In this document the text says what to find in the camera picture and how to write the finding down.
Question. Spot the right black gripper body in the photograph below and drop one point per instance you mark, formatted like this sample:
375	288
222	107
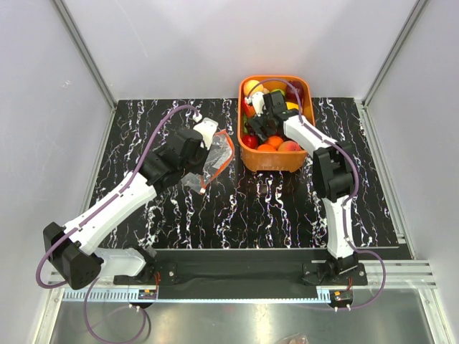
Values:
257	122

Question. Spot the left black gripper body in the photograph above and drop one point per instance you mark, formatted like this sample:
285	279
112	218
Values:
196	165

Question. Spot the clear orange zip bag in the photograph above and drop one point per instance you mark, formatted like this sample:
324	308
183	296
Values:
221	153

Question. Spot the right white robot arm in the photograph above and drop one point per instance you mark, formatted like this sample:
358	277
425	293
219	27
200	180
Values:
335	177

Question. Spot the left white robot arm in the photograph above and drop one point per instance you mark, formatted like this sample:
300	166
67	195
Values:
73	249

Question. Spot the yellow bell pepper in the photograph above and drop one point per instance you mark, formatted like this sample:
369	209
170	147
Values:
292	106

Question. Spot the peach front fruit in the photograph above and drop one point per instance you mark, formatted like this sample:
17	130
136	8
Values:
289	146

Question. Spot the peach fruit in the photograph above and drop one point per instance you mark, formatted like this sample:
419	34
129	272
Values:
289	146
252	86

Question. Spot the dark red pomegranate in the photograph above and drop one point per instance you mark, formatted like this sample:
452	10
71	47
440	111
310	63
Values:
294	92

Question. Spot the peach top fruit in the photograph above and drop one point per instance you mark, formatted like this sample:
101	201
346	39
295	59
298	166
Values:
252	86

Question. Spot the orange plastic basket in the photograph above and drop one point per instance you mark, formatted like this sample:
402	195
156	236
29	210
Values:
257	160

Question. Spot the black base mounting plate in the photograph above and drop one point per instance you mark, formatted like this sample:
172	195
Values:
309	266

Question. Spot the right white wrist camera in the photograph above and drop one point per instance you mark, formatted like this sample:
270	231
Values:
255	104

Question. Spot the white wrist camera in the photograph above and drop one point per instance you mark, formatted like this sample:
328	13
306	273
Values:
255	104
207	128

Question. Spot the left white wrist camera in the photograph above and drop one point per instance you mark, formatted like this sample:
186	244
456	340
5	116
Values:
207	128

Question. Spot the grey slotted cable duct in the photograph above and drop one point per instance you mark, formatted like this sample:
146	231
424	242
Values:
198	295

